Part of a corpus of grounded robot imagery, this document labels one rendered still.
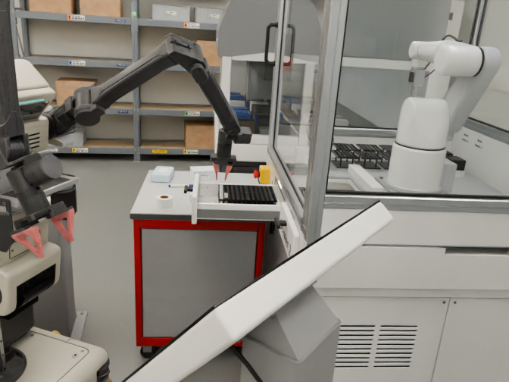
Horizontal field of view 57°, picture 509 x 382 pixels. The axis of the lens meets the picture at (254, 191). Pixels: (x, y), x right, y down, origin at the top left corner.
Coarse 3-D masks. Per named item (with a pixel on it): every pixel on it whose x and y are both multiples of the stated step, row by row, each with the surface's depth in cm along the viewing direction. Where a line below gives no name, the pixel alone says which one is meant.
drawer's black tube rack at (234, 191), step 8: (224, 192) 185; (232, 192) 186; (240, 192) 186; (248, 192) 187; (256, 192) 187; (264, 192) 188; (272, 192) 189; (224, 200) 177; (232, 200) 178; (240, 200) 178; (248, 200) 178; (256, 200) 178; (264, 200) 179; (272, 200) 179
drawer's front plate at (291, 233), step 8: (280, 208) 171; (288, 208) 164; (280, 216) 171; (288, 216) 157; (288, 224) 154; (280, 232) 169; (288, 232) 154; (296, 232) 145; (288, 240) 153; (296, 240) 144; (288, 248) 153; (296, 248) 145; (288, 256) 152
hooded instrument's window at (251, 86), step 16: (240, 64) 250; (256, 64) 250; (240, 80) 252; (256, 80) 253; (272, 80) 254; (240, 96) 255; (256, 96) 256; (240, 112) 258; (256, 112) 259; (256, 128) 262
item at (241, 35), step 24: (240, 0) 237; (264, 0) 238; (240, 24) 241; (264, 24) 242; (240, 48) 245; (264, 48) 246; (216, 120) 324; (216, 144) 261; (240, 144) 262; (264, 144) 263; (240, 168) 269
